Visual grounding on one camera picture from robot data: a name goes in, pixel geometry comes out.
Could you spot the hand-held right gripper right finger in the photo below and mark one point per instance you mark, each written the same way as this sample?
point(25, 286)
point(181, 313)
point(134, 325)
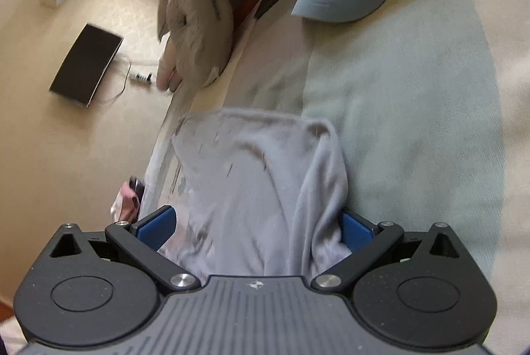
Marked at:
point(356, 233)

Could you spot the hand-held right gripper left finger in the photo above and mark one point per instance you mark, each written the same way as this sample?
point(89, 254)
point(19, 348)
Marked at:
point(156, 228)

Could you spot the light grey printed pants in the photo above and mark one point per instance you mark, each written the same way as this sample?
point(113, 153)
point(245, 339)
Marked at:
point(256, 193)

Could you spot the pink and black object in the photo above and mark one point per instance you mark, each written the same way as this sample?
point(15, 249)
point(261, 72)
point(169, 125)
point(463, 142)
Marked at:
point(128, 199)

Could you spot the white power strip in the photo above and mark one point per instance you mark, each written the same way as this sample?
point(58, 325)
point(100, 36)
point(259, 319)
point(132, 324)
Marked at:
point(141, 77)

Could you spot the red cloth strip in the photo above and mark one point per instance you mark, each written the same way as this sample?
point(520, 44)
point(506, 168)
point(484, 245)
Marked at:
point(248, 5)

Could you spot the black wall television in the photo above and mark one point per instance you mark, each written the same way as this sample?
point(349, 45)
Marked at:
point(85, 65)

